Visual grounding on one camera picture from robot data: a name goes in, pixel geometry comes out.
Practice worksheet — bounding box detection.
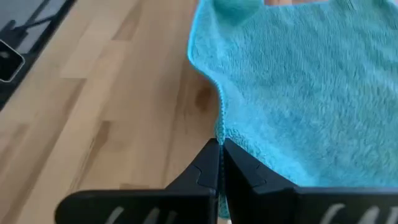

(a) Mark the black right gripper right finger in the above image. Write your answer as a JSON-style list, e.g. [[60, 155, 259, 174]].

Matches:
[[223, 138, 398, 224]]

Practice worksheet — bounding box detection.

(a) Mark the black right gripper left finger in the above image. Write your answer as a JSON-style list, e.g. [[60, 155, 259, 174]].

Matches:
[[54, 138, 221, 224]]

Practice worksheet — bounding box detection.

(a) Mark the teal microfiber towel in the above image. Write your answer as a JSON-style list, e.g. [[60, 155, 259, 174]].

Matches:
[[187, 0, 398, 219]]

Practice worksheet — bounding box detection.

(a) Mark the black aluminium rig frame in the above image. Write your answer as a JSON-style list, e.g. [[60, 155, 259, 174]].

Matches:
[[0, 0, 78, 110]]

